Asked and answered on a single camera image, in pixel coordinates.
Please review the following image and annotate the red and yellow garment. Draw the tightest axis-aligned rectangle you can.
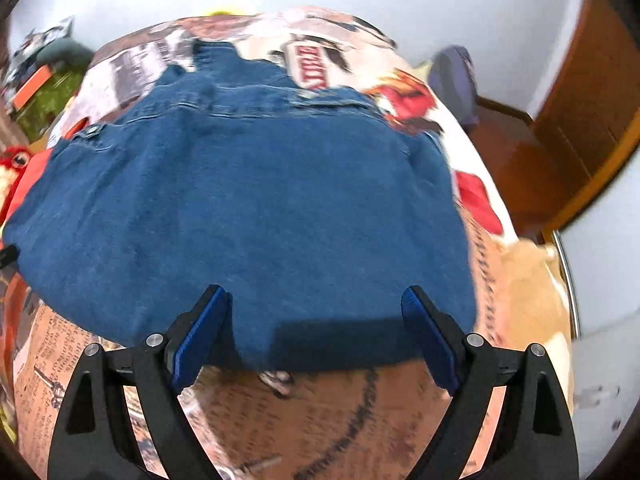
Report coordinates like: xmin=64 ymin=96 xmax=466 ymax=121
xmin=0 ymin=144 xmax=36 ymax=228

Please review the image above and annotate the grey backpack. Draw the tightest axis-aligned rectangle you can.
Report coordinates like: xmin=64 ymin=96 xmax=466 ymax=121
xmin=426 ymin=45 xmax=482 ymax=132

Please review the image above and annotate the grey pillow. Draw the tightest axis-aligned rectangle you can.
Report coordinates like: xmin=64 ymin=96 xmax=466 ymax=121
xmin=34 ymin=40 xmax=97 ymax=69

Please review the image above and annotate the wooden door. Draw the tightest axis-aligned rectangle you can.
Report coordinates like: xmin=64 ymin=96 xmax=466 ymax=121
xmin=530 ymin=0 xmax=640 ymax=183

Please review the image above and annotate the white wardrobe sliding door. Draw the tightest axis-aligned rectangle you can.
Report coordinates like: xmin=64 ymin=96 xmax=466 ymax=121
xmin=552 ymin=110 xmax=640 ymax=341

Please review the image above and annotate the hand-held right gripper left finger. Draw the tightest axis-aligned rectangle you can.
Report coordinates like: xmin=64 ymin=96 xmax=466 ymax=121
xmin=47 ymin=284 xmax=234 ymax=480

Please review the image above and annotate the blue denim jacket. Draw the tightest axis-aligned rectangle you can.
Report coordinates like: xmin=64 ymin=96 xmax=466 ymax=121
xmin=2 ymin=40 xmax=479 ymax=374

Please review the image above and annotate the orange box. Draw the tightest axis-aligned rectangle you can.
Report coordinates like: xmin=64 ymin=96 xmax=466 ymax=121
xmin=12 ymin=64 xmax=54 ymax=111

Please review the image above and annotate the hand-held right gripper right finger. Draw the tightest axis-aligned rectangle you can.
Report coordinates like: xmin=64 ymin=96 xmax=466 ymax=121
xmin=401 ymin=285 xmax=581 ymax=480

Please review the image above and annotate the white suitcase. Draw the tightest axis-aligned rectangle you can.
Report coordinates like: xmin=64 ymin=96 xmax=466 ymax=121
xmin=570 ymin=332 xmax=634 ymax=466

